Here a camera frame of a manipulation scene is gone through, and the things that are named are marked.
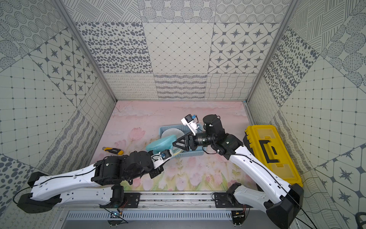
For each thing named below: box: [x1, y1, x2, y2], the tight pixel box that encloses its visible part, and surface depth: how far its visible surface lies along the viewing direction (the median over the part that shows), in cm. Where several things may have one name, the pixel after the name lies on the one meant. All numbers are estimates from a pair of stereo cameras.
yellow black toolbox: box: [243, 124, 304, 188], surface depth 78 cm
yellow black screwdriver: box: [102, 146, 125, 156], surface depth 92 cm
